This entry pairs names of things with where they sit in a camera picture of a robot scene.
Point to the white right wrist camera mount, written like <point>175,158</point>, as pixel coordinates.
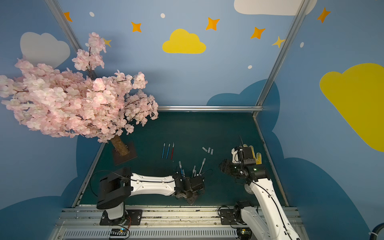
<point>235,158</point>

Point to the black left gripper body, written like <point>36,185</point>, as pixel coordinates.
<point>190,194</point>

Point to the left green circuit board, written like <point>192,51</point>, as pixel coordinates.
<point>118,234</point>

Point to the yellow work glove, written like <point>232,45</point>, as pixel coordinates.
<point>250,154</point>

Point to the slanted aluminium frame post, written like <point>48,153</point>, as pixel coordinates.
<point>59,15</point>
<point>304,8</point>

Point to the horizontal aluminium frame rail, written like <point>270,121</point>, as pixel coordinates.
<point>210,108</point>

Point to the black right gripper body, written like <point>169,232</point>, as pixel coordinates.
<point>227,166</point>

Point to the blue carving knife capped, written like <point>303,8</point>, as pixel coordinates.
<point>181,169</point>

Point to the left slanted aluminium frame post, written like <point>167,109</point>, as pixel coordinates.
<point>59,15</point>

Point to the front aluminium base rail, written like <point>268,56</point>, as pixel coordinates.
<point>159,223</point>

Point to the right slanted aluminium frame post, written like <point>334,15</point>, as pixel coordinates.
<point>304,8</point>

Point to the pink artificial blossom tree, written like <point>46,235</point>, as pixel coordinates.
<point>68,104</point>

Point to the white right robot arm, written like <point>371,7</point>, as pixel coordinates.
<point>268,221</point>

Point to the right round green circuit board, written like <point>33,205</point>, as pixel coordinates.
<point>243,234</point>

